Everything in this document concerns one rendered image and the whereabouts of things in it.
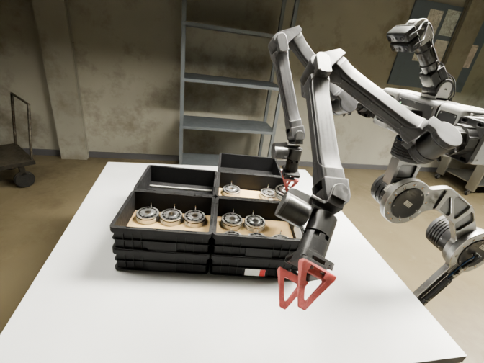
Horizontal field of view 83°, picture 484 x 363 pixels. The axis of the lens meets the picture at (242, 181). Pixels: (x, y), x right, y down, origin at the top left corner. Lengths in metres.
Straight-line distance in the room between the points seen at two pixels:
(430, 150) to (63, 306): 1.29
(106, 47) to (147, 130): 1.05
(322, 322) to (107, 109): 3.45
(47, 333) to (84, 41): 3.22
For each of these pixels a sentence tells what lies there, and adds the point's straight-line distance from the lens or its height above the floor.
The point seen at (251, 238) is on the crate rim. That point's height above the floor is 0.92.
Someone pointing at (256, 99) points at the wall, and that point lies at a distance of 3.89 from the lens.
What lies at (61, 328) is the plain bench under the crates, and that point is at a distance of 1.20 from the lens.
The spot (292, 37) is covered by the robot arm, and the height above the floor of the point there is 1.66.
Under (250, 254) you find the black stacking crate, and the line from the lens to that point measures 1.19.
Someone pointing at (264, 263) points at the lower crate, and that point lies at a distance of 1.22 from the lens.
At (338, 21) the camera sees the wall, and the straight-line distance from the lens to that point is 4.17.
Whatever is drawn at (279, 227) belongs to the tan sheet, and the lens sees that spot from 1.39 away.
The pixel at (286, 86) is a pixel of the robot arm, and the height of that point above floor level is 1.48.
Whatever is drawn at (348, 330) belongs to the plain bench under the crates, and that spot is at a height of 0.70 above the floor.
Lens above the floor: 1.62
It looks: 27 degrees down
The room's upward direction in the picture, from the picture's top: 8 degrees clockwise
